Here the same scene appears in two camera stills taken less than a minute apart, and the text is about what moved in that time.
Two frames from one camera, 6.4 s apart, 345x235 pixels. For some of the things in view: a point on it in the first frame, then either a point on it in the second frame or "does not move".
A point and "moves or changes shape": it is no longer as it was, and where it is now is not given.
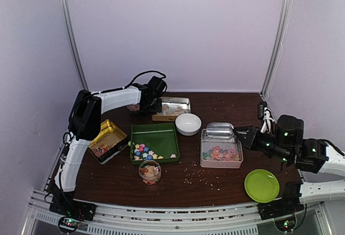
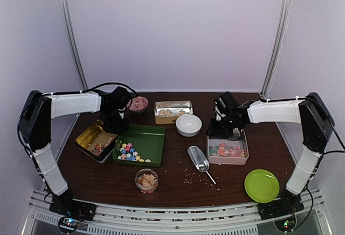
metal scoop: x=220 y=131 moves or changes shape
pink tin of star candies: x=225 y=153 moves or changes shape
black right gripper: x=251 y=139 to x=214 y=132
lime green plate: x=262 y=185 does not move
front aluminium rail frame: x=197 y=220 does not move
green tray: x=157 y=142 moves or changes shape
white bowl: x=188 y=124 does not move
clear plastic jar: x=150 y=171 to x=146 y=180
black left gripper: x=159 y=109 to x=123 y=128
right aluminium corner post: x=274 y=59 does not move
